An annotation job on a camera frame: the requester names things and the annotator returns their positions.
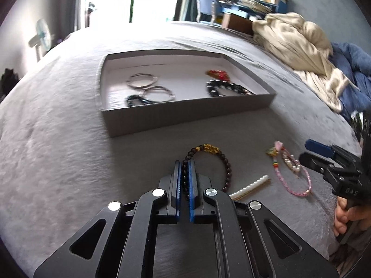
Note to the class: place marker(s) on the grey cardboard box tray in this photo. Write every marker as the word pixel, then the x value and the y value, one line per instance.
pixel 185 115

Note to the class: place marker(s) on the white pearl strand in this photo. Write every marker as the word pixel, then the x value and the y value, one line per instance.
pixel 252 185

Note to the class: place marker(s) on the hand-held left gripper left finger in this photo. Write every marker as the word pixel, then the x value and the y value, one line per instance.
pixel 179 185

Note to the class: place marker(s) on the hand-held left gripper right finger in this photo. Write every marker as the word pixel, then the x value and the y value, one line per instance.
pixel 191 185

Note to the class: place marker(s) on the clear plastic wrapper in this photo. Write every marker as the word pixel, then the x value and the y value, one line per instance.
pixel 358 121

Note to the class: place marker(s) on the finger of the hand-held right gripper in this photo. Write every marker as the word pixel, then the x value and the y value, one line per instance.
pixel 313 163
pixel 318 147

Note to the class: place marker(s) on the blue chair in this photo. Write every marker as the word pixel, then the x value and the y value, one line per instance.
pixel 205 1

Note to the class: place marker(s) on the black bag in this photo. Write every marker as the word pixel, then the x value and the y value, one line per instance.
pixel 10 82

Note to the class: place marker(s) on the cream fleece blanket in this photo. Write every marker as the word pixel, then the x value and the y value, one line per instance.
pixel 292 43

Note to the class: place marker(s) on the person's right hand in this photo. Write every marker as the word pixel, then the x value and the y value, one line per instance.
pixel 342 220

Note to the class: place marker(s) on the silver bangle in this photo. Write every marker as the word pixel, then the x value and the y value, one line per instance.
pixel 136 85
pixel 166 99

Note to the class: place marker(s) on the white standing fan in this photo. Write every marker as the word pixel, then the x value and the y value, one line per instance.
pixel 42 34

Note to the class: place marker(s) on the blue desk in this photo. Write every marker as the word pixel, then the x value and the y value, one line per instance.
pixel 237 8

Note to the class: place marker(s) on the dark curtain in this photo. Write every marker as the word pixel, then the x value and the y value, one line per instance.
pixel 75 3

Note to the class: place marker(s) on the blue duvet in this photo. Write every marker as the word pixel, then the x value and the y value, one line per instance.
pixel 352 63

